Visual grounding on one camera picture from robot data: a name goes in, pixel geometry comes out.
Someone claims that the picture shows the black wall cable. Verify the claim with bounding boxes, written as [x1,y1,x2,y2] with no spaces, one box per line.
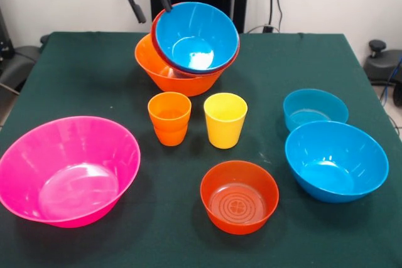
[247,0,283,33]

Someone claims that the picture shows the large blue bowl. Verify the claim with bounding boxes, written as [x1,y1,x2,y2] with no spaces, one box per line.
[285,120,390,203]
[155,1,240,72]

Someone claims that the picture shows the large orange bowl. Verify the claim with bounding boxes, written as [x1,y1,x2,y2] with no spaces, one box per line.
[134,33,224,97]

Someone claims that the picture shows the black pedestal leg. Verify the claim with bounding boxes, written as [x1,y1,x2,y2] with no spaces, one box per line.
[0,34,50,93]
[364,40,402,107]

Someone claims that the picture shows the small teal blue bowl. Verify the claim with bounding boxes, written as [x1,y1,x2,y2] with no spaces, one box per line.
[283,88,349,133]

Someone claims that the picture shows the orange cup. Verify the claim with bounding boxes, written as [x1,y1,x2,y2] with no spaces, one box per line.
[148,92,192,132]
[153,122,189,147]

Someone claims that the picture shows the dark green table cloth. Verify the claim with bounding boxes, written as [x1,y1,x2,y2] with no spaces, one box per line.
[0,31,402,268]

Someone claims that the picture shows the large pink bowl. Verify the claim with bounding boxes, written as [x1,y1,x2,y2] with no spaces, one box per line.
[0,116,141,228]

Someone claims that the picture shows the blue cable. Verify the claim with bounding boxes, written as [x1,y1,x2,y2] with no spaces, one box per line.
[379,57,402,105]

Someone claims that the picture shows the yellow cup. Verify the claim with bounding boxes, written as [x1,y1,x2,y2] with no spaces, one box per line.
[203,92,249,149]

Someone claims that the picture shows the small red bowl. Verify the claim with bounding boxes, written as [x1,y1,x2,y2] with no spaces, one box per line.
[200,160,280,235]

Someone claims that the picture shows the wide red bowl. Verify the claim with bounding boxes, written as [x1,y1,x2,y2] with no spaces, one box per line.
[150,13,241,76]

